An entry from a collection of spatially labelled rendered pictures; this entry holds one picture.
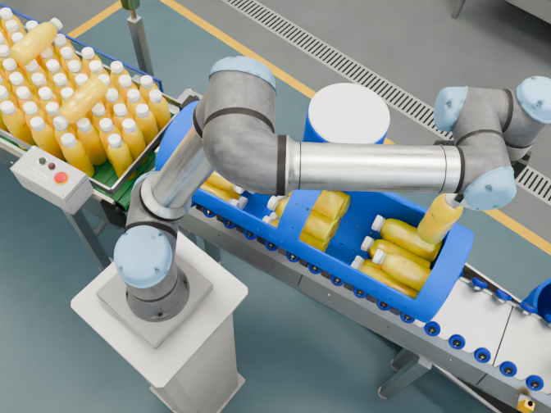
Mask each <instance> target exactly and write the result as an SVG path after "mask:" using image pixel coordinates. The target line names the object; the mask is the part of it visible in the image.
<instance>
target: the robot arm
mask: <svg viewBox="0 0 551 413"><path fill-rule="evenodd" d="M208 81H209V85H208V87H207V91H206V92H205V94H204V95H203V97H202V98H201V100H200V101H199V102H198V104H197V106H196V107H195V108H194V111H193V114H192V122H193V126H192V127H191V129H190V130H189V132H188V133H187V134H186V135H185V137H184V138H183V140H182V141H181V143H180V144H179V146H178V147H177V148H176V150H175V151H174V152H173V153H172V155H171V157H170V158H169V159H168V161H167V162H166V164H165V165H164V166H163V167H162V169H161V170H160V171H152V172H151V173H150V174H149V173H146V174H144V175H141V176H140V177H139V178H138V179H137V180H136V181H135V183H134V187H133V188H132V191H131V195H130V208H129V212H128V216H127V221H126V225H125V233H124V234H122V235H121V237H120V238H119V240H118V241H117V243H116V246H115V250H114V261H115V265H116V270H117V272H118V274H119V276H120V277H121V278H122V279H123V280H124V282H125V285H126V289H125V297H126V301H127V303H128V305H129V307H130V309H131V310H132V311H133V313H134V314H135V315H136V316H138V317H139V318H140V319H142V320H145V321H148V322H162V321H166V320H169V319H171V318H173V317H175V316H176V315H178V314H179V313H180V312H181V311H182V310H183V309H184V307H185V305H186V303H187V301H188V300H189V292H190V288H189V281H188V278H187V276H186V274H185V273H184V271H183V270H182V269H181V268H180V267H179V266H177V265H176V264H175V250H176V244H177V237H178V230H179V223H180V220H181V218H182V217H183V216H184V215H185V214H186V213H187V212H188V210H189V208H190V207H191V203H192V196H193V195H194V194H195V193H196V191H197V190H198V189H199V188H200V187H201V186H202V184H203V183H204V182H205V181H206V180H207V179H208V177H209V176H210V175H211V174H212V173H213V172H214V170H215V171H216V172H217V173H218V174H219V175H220V176H221V177H223V178H224V179H226V180H227V181H229V182H230V183H232V184H234V185H235V186H237V187H240V188H243V189H245V190H248V191H250V192H253V193H259V194H264V195H270V196H287V195H288V194H289V193H290V192H292V191H293V190H325V191H358V192H389V193H456V194H455V196H454V198H453V199H452V201H451V203H452V208H453V209H456V208H457V207H465V208H469V209H472V210H475V211H490V210H494V209H498V208H500V207H504V206H505V205H507V204H509V203H510V201H511V200H513V199H514V198H515V195H516V192H517V189H516V185H515V179H516V178H517V177H518V176H519V174H520V173H521V172H522V171H523V170H524V169H525V168H526V167H527V165H528V162H529V159H530V157H531V154H532V152H531V151H529V149H530V148H531V146H532V145H533V144H534V142H535V141H536V140H537V138H538V137H539V136H540V135H541V134H542V133H543V132H544V130H545V129H546V128H547V127H548V126H549V124H550V123H551V79H549V78H546V77H543V76H532V77H530V78H529V79H525V80H524V81H523V82H522V83H521V84H520V85H518V87H517V89H495V88H468V86H465V87H448V88H444V89H442V90H441V91H440V93H439V95H438V97H437V98H436V101H435V109H434V122H435V126H436V127H437V129H438V130H440V131H446V132H447V133H449V132H452V133H453V140H436V141H435V143H434V145H402V144H371V143H309V142H295V141H293V140H292V138H291V137H290V136H288V135H282V134H275V109H276V94H277V91H276V81H275V77H274V75H273V74H272V72H271V70H270V69H269V68H268V67H267V66H265V65H264V64H263V63H261V62H260V61H257V60H255V59H252V58H250V57H240V56H237V57H226V58H224V59H221V60H219V61H218V62H217V63H216V64H215V65H214V66H213V67H212V69H211V73H210V74H209V76H208Z"/></svg>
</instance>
